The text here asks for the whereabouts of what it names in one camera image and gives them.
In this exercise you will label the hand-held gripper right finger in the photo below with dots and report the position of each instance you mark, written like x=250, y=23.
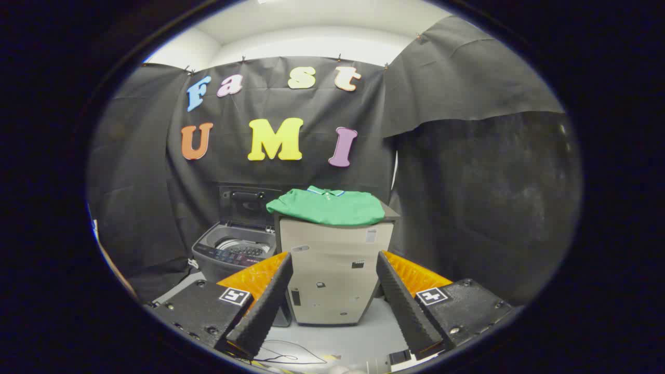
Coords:
x=402, y=306

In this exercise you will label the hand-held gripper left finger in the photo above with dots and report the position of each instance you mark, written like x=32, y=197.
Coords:
x=265, y=306

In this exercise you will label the grey top-load washing machine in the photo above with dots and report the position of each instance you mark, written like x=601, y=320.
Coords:
x=228, y=249

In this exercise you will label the dark transparent washing machine lid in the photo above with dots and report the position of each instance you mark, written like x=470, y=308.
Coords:
x=249, y=205

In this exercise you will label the green polo shirt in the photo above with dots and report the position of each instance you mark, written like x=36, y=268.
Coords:
x=332, y=208

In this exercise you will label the beige cabinet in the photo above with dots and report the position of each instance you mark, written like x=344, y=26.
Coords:
x=337, y=270

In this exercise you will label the black backdrop cloth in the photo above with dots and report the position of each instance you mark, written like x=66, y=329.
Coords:
x=291, y=109

